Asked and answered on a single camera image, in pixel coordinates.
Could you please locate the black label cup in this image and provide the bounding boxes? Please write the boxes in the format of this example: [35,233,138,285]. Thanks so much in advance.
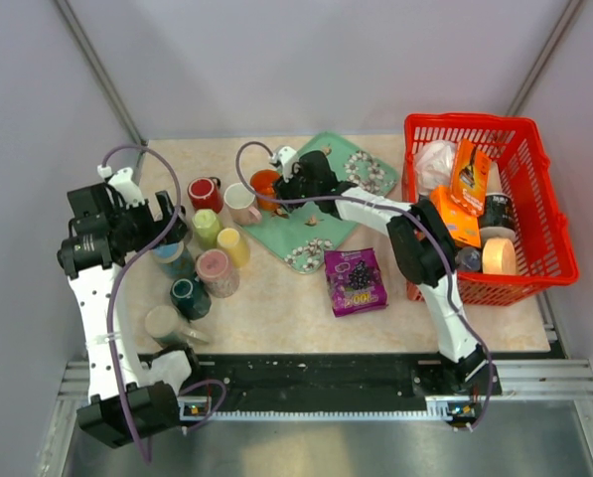
[478,193,517,244]

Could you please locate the green floral tray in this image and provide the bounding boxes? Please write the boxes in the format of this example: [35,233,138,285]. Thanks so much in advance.
[238,130,401,275]

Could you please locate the white plastic bag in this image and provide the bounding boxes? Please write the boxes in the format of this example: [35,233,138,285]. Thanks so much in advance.
[413,140,457,191]

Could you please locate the red mug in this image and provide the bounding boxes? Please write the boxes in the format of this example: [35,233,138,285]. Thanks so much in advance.
[187,177,224,214]

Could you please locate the tape roll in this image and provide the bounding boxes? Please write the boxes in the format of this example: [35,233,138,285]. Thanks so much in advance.
[482,238,517,275]

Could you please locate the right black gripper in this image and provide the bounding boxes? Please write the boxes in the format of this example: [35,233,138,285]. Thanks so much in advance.
[271,163,320,214]

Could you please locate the cream green mug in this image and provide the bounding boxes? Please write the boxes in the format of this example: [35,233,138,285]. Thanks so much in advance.
[144,305,211,347]

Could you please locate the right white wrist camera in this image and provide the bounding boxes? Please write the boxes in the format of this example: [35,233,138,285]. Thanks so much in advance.
[269,146,299,182]

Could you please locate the light green mug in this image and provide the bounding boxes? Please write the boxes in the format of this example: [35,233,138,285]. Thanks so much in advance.
[192,209,222,250]

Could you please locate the blue teal mug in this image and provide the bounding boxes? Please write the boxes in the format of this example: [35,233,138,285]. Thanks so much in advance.
[151,241,195,280]

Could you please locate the small orange box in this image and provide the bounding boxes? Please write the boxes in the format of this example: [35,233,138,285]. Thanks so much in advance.
[429,185,482,248]

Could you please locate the dark teal mug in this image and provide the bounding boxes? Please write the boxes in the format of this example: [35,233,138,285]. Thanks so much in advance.
[170,278,212,321]

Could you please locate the yellow mug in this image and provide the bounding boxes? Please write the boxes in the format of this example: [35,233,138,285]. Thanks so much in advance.
[217,228,250,268]

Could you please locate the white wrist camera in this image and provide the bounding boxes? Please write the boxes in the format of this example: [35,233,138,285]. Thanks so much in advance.
[97,165,146,207]
[269,146,299,182]

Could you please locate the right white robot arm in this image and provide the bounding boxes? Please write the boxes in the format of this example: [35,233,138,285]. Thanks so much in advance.
[269,147,495,394]

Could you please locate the purple snack bag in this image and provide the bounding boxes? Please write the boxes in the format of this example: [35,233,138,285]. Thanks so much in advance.
[324,248,388,318]

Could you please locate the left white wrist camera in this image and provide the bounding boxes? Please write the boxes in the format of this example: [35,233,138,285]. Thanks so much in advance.
[97,165,146,207]

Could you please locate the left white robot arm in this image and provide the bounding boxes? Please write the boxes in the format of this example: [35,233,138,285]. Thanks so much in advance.
[57,182,204,448]

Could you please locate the pink cream mug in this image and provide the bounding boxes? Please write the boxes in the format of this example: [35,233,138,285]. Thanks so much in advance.
[223,182,262,226]

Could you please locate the red plastic basket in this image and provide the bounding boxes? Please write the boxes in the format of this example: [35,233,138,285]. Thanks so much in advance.
[401,112,580,306]

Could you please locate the tall orange box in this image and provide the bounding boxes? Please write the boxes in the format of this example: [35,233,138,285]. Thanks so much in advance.
[449,138,492,218]

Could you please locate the pink floral mug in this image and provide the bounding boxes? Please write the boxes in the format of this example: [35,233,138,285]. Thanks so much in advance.
[196,248,239,298]

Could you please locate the orange mug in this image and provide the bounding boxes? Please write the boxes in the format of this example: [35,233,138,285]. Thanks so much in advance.
[250,169,281,212]

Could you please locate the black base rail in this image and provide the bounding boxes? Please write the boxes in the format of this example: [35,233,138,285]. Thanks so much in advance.
[183,353,502,413]

